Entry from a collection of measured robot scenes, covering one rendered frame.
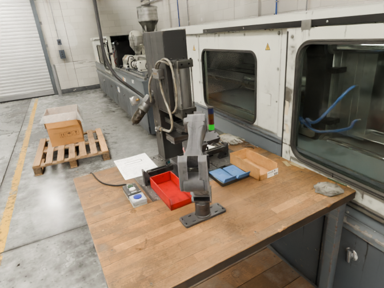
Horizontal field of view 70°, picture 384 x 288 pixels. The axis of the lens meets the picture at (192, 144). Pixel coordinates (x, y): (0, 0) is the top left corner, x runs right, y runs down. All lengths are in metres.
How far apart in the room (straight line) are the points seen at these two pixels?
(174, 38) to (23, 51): 9.19
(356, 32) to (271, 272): 1.39
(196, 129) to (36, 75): 9.68
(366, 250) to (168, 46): 1.39
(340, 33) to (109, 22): 9.66
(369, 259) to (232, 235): 0.79
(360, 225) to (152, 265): 1.02
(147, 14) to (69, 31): 4.85
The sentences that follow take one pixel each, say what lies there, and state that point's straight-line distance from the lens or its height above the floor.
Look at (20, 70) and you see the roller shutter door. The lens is 10.50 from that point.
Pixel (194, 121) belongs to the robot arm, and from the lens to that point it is 1.00.
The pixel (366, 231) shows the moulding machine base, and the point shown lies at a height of 0.70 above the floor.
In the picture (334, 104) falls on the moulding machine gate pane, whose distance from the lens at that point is 1.48.
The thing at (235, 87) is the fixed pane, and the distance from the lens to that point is 2.16.
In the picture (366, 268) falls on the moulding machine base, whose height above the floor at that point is 0.49.
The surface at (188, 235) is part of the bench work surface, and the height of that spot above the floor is 0.90.
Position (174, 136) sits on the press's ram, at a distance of 1.42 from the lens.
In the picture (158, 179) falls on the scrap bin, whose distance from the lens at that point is 1.46.
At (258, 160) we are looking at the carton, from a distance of 1.60.
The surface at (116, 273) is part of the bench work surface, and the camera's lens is 1.06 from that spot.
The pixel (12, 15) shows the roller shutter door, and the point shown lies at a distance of 10.49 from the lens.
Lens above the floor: 1.63
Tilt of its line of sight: 22 degrees down
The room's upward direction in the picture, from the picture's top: 5 degrees counter-clockwise
